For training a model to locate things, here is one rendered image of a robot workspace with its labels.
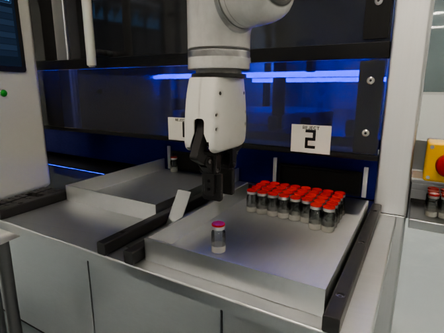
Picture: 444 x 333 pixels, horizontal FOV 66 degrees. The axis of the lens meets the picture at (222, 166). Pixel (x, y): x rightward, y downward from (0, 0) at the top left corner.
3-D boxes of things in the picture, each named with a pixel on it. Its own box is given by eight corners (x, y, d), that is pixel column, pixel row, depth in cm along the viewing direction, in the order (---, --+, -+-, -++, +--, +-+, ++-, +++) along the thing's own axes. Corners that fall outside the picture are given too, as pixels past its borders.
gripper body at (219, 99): (215, 69, 53) (215, 141, 55) (173, 66, 44) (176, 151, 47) (259, 68, 49) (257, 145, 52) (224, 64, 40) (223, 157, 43)
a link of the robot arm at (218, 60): (210, 55, 52) (211, 75, 53) (174, 49, 45) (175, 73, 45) (261, 53, 48) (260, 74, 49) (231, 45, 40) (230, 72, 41)
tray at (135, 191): (164, 169, 106) (163, 158, 105) (238, 180, 93) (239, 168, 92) (67, 199, 77) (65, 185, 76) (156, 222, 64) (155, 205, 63)
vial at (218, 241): (215, 246, 54) (215, 221, 53) (228, 250, 53) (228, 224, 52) (208, 252, 52) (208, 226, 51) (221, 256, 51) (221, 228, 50)
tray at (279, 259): (246, 197, 79) (246, 182, 78) (367, 217, 66) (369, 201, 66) (145, 259, 50) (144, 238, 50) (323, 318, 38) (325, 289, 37)
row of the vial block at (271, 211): (248, 208, 71) (249, 187, 70) (337, 225, 62) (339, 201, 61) (244, 211, 69) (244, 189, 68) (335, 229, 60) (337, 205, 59)
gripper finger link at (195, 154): (208, 102, 46) (220, 133, 50) (181, 141, 42) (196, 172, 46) (215, 102, 46) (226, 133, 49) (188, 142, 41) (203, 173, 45)
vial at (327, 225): (322, 227, 62) (324, 203, 60) (335, 230, 60) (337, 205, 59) (319, 231, 60) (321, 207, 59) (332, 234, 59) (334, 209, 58)
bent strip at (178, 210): (179, 218, 66) (178, 189, 65) (191, 221, 65) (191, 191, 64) (126, 247, 54) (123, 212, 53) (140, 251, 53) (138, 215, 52)
